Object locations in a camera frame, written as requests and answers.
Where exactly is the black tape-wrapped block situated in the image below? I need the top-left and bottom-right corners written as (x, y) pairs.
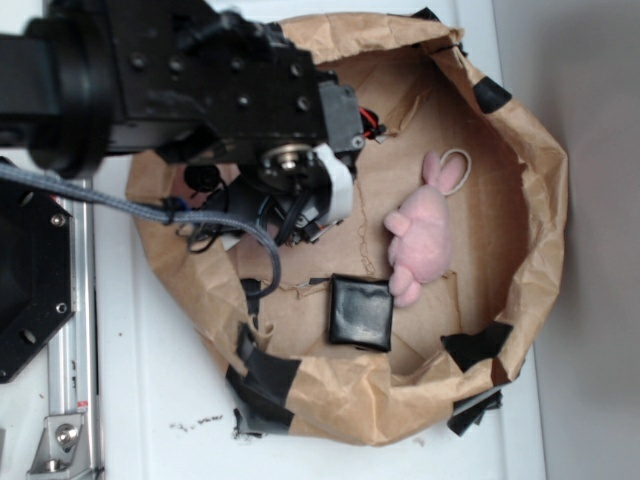
top-left (328, 275), bottom-right (393, 352)

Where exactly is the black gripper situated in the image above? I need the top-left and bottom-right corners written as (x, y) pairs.
top-left (182, 80), bottom-right (384, 246)

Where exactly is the pink plush bunny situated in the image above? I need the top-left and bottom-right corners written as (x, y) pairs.
top-left (383, 149), bottom-right (472, 308)

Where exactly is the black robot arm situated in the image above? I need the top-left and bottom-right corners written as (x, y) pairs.
top-left (1, 1), bottom-right (367, 244)

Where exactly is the grey braided cable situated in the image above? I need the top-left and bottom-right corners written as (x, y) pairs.
top-left (0, 162), bottom-right (282, 300)

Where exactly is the brown paper-lined bin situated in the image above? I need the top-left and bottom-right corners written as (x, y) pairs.
top-left (136, 13), bottom-right (568, 446)

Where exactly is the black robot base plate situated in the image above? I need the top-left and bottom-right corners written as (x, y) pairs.
top-left (1, 180), bottom-right (73, 384)

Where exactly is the metal corner bracket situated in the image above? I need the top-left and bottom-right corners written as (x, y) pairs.
top-left (26, 413), bottom-right (91, 479)

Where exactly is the aluminium extrusion rail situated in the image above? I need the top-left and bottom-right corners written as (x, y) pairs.
top-left (47, 198), bottom-right (104, 479)

